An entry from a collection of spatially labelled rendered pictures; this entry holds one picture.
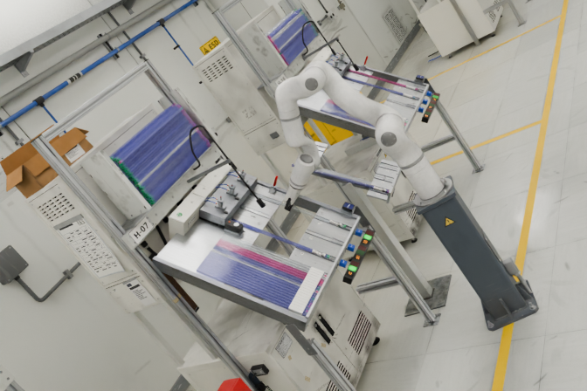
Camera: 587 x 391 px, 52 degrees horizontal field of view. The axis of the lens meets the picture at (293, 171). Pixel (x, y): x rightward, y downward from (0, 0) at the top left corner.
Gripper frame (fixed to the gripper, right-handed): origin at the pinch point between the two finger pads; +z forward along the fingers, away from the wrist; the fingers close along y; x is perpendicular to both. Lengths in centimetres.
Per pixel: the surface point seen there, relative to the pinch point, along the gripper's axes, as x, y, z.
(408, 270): 68, -30, 31
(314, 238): 19.0, 13.7, -2.4
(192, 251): -25, 47, 5
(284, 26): -64, -121, -18
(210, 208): -29.5, 24.8, 0.0
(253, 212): -12.8, 11.8, 3.2
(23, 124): -190, -32, 78
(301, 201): 3.7, -8.0, 1.0
